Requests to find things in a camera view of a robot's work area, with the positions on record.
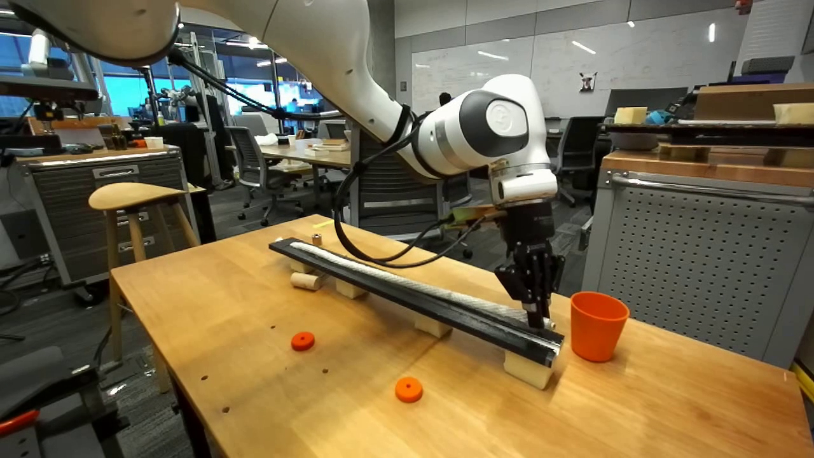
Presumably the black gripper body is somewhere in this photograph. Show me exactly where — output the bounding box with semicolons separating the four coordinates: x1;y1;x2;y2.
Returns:
503;200;559;268

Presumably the long black board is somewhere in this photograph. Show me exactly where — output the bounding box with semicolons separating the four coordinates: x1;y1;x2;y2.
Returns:
266;236;565;369

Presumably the orange plastic cup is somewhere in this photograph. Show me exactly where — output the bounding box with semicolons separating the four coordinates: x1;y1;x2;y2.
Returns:
566;289;634;366

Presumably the pale wooden support block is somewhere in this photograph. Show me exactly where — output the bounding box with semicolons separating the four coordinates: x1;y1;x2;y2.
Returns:
327;274;365;303
410;311;451;340
495;348;555;392

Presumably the dark office chair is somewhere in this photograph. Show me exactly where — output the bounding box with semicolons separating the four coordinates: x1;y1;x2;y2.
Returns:
555;114;606;208

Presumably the beige foam block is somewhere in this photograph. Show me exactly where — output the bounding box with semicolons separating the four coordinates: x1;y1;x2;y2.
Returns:
770;101;814;129
613;103;652;129

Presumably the grey perforated tool cabinet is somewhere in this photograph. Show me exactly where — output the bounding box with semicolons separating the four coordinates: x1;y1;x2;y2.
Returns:
580;149;814;372

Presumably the dark flat screen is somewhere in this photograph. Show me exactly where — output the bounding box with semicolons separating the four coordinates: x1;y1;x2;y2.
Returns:
603;86;691;121

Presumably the wooden boards stack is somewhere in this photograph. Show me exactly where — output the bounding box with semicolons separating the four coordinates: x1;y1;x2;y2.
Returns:
603;120;814;148

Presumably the short wooden dowel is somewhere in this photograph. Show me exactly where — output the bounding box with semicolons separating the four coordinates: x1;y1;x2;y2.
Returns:
288;269;323;293

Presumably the wooden office desk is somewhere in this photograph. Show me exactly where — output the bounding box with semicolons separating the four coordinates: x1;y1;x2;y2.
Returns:
255;137;356;173

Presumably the brown wooden box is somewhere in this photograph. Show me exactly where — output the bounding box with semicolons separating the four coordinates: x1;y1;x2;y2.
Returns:
691;81;814;121

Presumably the dark blue case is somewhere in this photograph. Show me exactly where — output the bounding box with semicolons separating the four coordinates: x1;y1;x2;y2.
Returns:
738;54;798;86

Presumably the black slanted pole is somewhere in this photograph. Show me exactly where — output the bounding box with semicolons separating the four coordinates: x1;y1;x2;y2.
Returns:
168;50;340;124

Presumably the black office chair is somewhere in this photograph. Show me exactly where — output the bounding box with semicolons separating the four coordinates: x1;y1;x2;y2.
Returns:
157;120;218;247

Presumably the wooden stool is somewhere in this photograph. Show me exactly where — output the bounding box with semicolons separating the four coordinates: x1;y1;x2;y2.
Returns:
87;177;209;366

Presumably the grey drawer cabinet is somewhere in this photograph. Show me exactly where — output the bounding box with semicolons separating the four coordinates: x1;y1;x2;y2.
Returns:
12;144;196;288

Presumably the black equipment stand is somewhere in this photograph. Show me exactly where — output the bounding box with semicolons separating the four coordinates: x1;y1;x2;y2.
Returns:
0;340;130;458

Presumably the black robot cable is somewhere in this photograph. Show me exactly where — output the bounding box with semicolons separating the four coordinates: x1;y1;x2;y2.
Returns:
330;103;490;273

